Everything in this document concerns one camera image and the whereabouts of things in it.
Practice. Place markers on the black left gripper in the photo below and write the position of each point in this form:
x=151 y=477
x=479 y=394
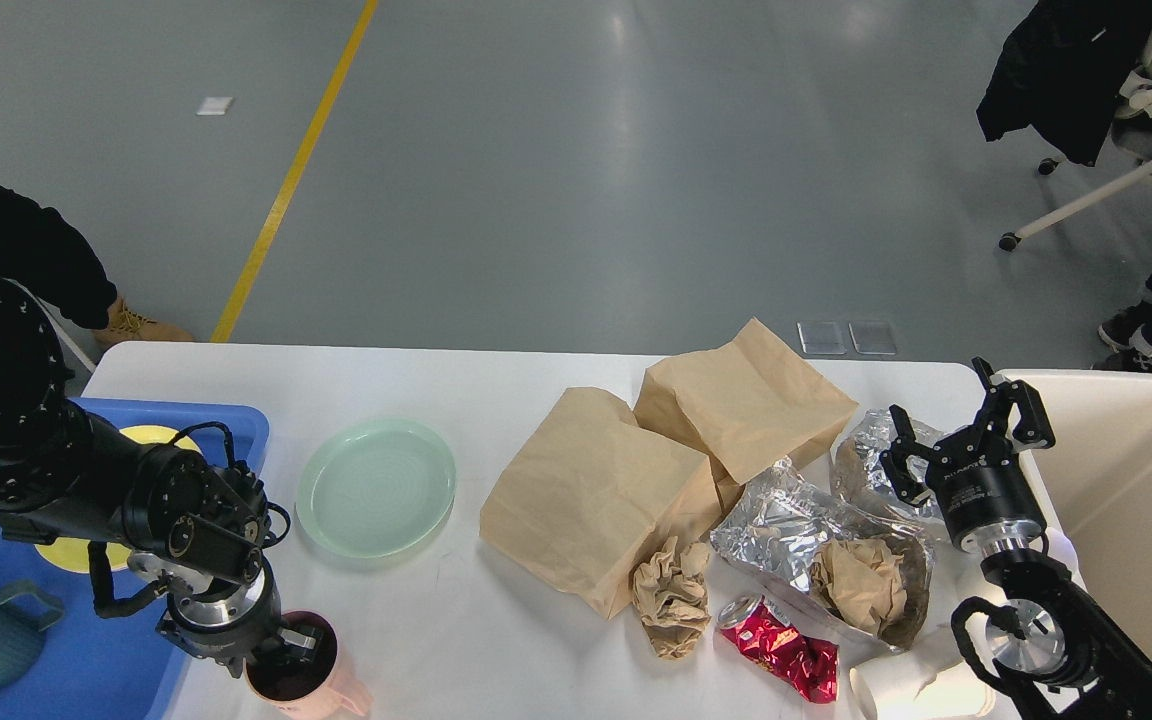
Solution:
x=235 y=625

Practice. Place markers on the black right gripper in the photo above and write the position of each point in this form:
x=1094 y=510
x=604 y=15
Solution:
x=987 y=506

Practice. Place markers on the pink mug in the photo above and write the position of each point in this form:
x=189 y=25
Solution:
x=317 y=688

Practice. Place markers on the mint green plate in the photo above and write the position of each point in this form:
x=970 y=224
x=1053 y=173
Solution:
x=376 y=489

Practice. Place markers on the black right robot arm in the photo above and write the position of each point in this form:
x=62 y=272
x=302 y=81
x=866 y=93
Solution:
x=1049 y=646

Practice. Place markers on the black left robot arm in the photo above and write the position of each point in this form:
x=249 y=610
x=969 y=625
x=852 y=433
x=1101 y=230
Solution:
x=160 y=521

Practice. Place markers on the rear silver foil wrapper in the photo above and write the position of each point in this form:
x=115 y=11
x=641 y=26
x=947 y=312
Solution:
x=857 y=476

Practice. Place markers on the blue plastic tray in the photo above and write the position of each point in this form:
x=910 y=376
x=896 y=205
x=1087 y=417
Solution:
x=92 y=668

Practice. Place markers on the right clear floor plate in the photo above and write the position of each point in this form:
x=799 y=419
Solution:
x=873 y=338

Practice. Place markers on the clear floor plate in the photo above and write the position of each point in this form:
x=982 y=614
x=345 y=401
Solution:
x=873 y=338
x=821 y=338

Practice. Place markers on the crumpled paper in foil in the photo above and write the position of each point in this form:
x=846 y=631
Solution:
x=860 y=581

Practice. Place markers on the beige plastic bin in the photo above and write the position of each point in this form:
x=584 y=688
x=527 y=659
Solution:
x=1099 y=480

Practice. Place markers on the left clear floor plate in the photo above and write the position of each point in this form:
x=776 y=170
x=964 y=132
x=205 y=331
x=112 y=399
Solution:
x=821 y=338

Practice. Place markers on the silver foil bag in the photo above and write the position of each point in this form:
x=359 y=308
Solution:
x=780 y=523

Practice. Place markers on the yellow plate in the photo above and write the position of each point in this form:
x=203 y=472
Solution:
x=71 y=554

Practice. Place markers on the rear brown paper bag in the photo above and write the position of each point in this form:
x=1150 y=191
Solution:
x=746 y=405

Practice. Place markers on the white paper cup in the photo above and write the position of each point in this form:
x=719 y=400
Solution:
x=930 y=681

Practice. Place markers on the crushed red can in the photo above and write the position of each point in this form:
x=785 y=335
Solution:
x=761 y=631

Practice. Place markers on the crumpled brown paper ball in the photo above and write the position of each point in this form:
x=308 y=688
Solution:
x=670 y=596

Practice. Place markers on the tan boot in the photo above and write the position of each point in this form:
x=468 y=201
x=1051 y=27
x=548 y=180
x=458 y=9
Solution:
x=124 y=325

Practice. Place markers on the large brown paper bag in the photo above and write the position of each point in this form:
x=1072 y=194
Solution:
x=592 y=495

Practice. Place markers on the black jacket on chair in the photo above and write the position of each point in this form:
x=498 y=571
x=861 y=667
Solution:
x=1060 y=72

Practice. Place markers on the person in black left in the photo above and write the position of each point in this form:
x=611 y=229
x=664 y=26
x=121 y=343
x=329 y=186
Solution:
x=53 y=260

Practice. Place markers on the white floor tag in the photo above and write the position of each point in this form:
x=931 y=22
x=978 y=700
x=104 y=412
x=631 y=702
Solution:
x=214 y=106

